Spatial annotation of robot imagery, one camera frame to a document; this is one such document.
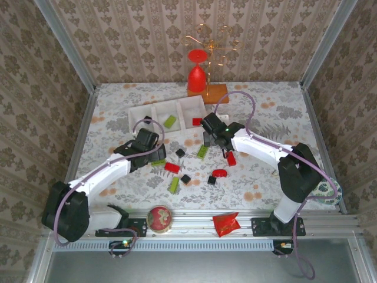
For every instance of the red long lego brick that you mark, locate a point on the red long lego brick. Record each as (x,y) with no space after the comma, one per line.
(231,159)
(172,167)
(196,121)

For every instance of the green long lego brick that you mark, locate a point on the green long lego brick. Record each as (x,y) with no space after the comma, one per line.
(202,152)
(158,163)
(170,121)
(173,185)

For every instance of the black square lego brick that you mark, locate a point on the black square lego brick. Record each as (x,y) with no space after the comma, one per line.
(148,119)
(211,180)
(180,152)
(185,179)

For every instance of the red arched lego brick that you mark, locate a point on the red arched lego brick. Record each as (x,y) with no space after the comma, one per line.
(220,173)

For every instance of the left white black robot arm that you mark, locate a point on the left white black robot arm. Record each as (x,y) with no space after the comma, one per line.
(97,177)

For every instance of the white three-compartment container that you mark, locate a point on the white three-compartment container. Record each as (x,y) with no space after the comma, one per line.
(191,129)

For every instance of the red plastic goblet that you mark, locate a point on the red plastic goblet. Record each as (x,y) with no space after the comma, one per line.
(196,79)

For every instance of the round red patterned tin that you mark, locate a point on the round red patterned tin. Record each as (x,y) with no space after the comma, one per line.
(159,219)

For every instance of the red snack packet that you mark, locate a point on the red snack packet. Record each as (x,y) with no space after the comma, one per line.
(226,224)

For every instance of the wide aluminium beam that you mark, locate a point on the wide aluminium beam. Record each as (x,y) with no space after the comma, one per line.
(191,227)

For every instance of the leaf-patterned round plate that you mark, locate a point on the leaf-patterned round plate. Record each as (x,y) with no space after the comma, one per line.
(325,191)

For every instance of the grey metal sheet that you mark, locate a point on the grey metal sheet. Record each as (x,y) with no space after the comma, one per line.
(191,268)

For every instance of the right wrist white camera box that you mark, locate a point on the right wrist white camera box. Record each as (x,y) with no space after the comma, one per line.
(224,116)

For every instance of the aluminium frame rail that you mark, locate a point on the aluminium frame rail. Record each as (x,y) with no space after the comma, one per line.
(85,118)
(314,118)

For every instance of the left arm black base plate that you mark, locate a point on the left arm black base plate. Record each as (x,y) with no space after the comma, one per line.
(138,228)

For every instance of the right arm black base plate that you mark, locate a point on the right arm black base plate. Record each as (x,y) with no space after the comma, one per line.
(260,228)

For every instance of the aluminium frame post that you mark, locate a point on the aluminium frame post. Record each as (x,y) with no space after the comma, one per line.
(68,47)
(327,44)

